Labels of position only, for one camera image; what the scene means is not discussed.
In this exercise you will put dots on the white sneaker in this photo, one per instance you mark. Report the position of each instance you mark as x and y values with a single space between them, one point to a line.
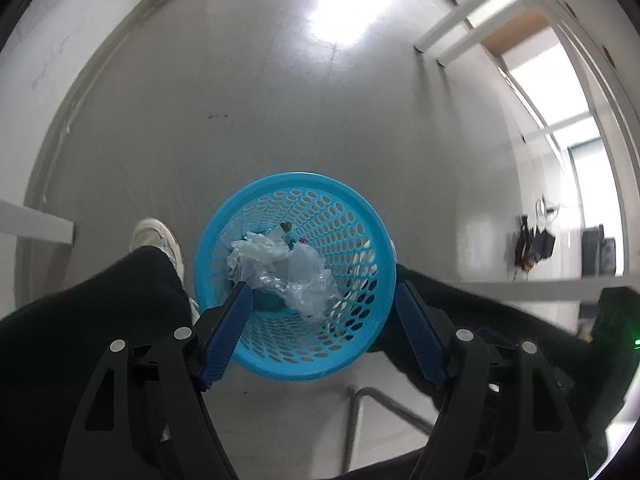
157 240

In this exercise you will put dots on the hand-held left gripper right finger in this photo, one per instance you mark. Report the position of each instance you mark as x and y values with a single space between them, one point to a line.
420 335

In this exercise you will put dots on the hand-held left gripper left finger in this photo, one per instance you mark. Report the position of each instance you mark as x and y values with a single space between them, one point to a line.
227 330

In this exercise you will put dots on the red patterned clear plastic bag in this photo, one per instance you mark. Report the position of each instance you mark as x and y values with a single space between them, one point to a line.
310 297

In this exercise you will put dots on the white table leg bar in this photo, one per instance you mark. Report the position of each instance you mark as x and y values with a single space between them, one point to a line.
35 222

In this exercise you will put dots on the metal chair frame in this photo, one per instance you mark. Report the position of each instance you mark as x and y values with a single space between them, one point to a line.
380 400

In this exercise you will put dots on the person's right leg black trousers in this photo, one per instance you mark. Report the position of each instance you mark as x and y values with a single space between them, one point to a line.
500 320

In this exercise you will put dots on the blue plastic mesh basket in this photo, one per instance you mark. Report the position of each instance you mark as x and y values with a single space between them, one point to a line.
350 240

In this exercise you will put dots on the black box on floor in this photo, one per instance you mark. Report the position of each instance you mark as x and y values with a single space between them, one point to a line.
600 250

